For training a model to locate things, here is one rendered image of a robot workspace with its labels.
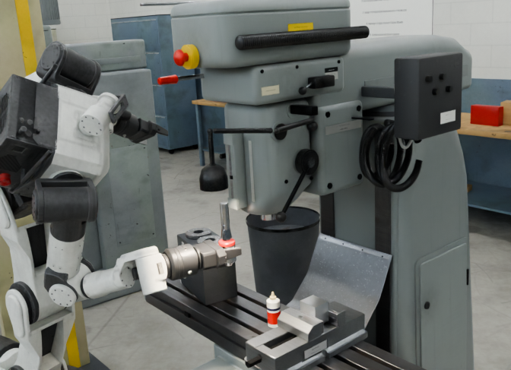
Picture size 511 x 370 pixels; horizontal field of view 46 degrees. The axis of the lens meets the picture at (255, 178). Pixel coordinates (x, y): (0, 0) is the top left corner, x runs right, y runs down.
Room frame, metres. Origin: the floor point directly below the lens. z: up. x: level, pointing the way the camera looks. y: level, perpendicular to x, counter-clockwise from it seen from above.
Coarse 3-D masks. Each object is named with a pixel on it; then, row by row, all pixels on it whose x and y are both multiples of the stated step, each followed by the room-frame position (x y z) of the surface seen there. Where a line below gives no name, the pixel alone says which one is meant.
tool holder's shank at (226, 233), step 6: (222, 204) 1.61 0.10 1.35; (222, 210) 1.61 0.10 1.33; (228, 210) 1.62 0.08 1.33; (222, 216) 1.61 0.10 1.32; (228, 216) 1.62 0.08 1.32; (222, 222) 1.61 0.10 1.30; (228, 222) 1.62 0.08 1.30; (222, 228) 1.62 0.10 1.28; (228, 228) 1.62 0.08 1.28; (222, 234) 1.61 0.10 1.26; (228, 234) 1.61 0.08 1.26; (228, 240) 1.61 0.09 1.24
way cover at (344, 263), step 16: (320, 240) 2.02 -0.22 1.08; (336, 240) 1.97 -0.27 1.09; (320, 256) 1.99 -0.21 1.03; (336, 256) 1.94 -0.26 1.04; (352, 256) 1.90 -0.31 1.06; (368, 256) 1.85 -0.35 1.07; (384, 256) 1.81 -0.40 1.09; (320, 272) 1.96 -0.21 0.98; (336, 272) 1.91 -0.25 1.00; (352, 272) 1.87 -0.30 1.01; (368, 272) 1.83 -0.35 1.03; (384, 272) 1.79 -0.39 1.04; (304, 288) 1.96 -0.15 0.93; (320, 288) 1.92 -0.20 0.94; (336, 288) 1.88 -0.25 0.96; (352, 288) 1.84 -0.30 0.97; (368, 288) 1.80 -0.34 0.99; (288, 304) 1.93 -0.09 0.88; (352, 304) 1.80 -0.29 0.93; (368, 304) 1.76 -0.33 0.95; (368, 320) 1.72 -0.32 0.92
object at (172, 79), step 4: (168, 76) 1.61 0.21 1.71; (172, 76) 1.61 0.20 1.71; (176, 76) 1.62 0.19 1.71; (180, 76) 1.64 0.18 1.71; (184, 76) 1.64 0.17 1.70; (188, 76) 1.65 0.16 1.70; (192, 76) 1.66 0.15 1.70; (196, 76) 1.66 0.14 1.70; (200, 76) 1.67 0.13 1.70; (160, 80) 1.59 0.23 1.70; (164, 80) 1.60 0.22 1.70; (168, 80) 1.60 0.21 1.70; (172, 80) 1.61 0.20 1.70; (176, 80) 1.62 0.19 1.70; (180, 80) 1.63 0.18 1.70; (184, 80) 1.64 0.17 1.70; (160, 84) 1.60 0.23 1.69
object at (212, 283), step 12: (204, 228) 2.05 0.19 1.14; (180, 240) 2.01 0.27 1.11; (192, 240) 1.97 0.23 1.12; (204, 240) 1.92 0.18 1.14; (216, 240) 1.92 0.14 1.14; (192, 276) 1.93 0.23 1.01; (204, 276) 1.85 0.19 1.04; (216, 276) 1.87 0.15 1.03; (228, 276) 1.89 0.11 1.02; (192, 288) 1.94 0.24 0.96; (204, 288) 1.85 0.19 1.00; (216, 288) 1.86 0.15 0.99; (228, 288) 1.88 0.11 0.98; (204, 300) 1.85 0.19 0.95; (216, 300) 1.86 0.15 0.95
